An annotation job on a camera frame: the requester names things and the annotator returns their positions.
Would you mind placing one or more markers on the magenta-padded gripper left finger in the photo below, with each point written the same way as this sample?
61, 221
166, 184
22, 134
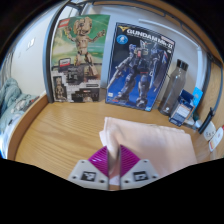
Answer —
87, 174

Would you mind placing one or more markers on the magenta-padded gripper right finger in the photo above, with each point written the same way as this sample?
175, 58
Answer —
140, 174

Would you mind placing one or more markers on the pink towel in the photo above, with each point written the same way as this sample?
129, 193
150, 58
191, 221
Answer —
156, 143

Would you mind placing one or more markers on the small dark blue box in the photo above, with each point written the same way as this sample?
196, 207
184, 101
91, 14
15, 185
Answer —
181, 110

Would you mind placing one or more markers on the white mug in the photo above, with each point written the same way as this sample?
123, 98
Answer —
210, 131

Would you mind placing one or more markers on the black cylindrical shaver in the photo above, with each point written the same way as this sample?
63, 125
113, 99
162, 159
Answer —
206, 120

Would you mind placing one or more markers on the clear bottle with black cap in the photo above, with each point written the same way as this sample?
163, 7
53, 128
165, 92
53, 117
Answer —
174, 88

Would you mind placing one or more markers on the bed with green blanket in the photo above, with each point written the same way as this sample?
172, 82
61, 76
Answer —
13, 96

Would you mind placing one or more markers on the blue robot model kit box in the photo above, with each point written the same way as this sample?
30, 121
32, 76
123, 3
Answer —
140, 66

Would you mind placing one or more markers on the tree figure building set box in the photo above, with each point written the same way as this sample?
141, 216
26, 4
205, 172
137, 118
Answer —
80, 56

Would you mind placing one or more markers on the white wall switch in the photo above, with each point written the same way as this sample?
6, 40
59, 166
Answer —
30, 42

